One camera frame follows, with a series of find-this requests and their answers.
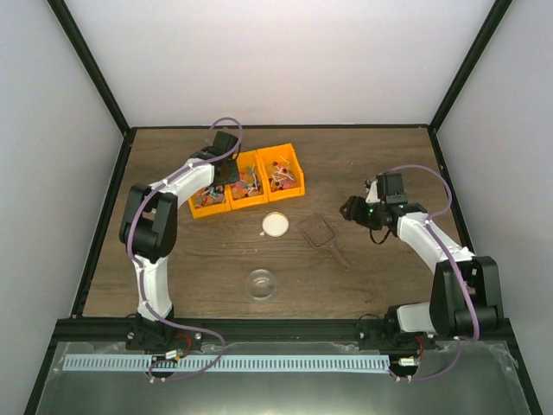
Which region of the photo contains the black aluminium frame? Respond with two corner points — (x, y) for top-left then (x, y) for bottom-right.
(23, 0), (543, 415)

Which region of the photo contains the brown plastic scoop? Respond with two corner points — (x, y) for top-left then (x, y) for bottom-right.
(298, 214), (351, 271)

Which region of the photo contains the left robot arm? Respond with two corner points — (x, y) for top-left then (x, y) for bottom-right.
(119, 131), (241, 349)

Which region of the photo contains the clear plastic jar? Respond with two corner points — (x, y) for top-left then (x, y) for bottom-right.
(246, 269), (277, 301)

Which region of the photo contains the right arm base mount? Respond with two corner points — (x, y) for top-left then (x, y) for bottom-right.
(354, 313), (437, 354)

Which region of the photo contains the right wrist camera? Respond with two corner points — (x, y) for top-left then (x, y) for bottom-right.
(365, 177), (381, 204)

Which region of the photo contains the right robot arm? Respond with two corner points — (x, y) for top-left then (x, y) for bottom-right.
(340, 173), (504, 348)

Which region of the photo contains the orange bin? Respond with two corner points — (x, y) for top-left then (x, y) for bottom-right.
(257, 144), (306, 202)
(228, 150), (269, 210)
(188, 186), (231, 219)

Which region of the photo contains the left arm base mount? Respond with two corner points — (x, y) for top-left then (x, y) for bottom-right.
(125, 322), (201, 352)

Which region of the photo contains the gold jar lid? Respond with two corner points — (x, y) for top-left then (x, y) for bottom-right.
(261, 212), (289, 238)

